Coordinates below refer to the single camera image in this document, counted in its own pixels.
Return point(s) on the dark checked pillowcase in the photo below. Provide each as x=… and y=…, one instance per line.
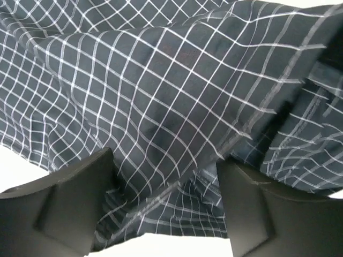
x=172, y=87

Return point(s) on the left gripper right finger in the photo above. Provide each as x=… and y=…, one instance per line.
x=267, y=218

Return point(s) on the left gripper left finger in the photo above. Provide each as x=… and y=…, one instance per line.
x=56, y=215

